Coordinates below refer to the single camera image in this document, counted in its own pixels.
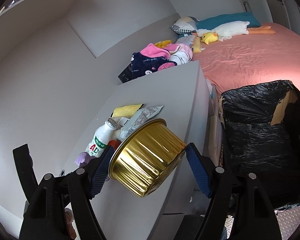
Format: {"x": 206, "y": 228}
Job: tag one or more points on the grey printed wrapper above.
{"x": 138, "y": 119}

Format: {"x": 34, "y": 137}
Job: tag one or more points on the navy pink clothes pile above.
{"x": 153, "y": 59}

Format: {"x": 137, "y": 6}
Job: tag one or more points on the yellow snack packet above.
{"x": 126, "y": 111}

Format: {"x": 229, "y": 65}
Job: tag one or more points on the person's left hand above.
{"x": 69, "y": 219}

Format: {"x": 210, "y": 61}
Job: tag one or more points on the orange plastic lid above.
{"x": 114, "y": 143}

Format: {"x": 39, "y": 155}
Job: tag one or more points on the black trash bag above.
{"x": 272, "y": 152}

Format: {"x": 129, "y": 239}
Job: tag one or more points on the teal pillow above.
{"x": 213, "y": 22}

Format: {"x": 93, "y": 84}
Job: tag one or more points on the white goose plush toy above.
{"x": 228, "y": 30}

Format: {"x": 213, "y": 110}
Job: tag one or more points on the patterned grey pillow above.
{"x": 185, "y": 25}

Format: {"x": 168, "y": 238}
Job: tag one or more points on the gold foil bowl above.
{"x": 146, "y": 158}

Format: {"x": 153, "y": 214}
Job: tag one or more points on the yellow long plush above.
{"x": 197, "y": 46}

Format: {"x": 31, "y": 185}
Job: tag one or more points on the black wall socket panel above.
{"x": 126, "y": 74}

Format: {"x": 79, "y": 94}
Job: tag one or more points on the yellow duck plush toy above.
{"x": 209, "y": 38}

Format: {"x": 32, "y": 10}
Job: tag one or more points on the purple bag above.
{"x": 83, "y": 159}

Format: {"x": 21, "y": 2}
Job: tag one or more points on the white AD milk bottle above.
{"x": 101, "y": 138}

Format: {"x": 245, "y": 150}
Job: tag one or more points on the cardboard bin box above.
{"x": 254, "y": 108}

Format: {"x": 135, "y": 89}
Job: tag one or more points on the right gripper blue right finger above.
{"x": 201, "y": 167}

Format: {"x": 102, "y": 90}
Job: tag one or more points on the pink bed sheet mattress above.
{"x": 252, "y": 59}

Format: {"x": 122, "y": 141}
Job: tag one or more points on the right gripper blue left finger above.
{"x": 99, "y": 171}

